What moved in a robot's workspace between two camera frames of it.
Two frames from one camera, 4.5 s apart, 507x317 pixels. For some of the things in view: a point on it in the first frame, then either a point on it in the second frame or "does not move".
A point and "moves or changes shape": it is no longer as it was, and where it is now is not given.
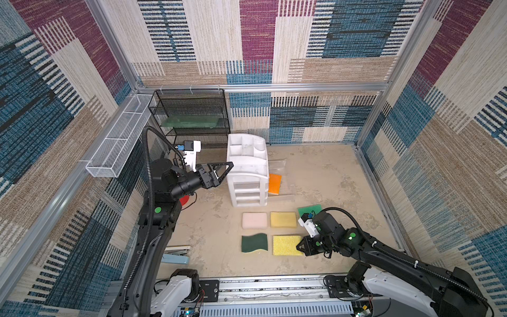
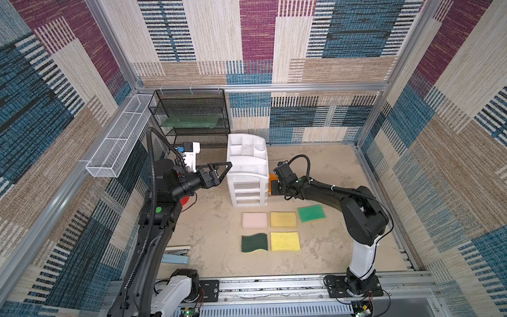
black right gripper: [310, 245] → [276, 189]
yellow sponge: [283, 219] does not move
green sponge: [308, 209] does not move
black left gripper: [210, 180] does not move
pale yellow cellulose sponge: [286, 245] moves or changes shape
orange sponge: [274, 183] does not move
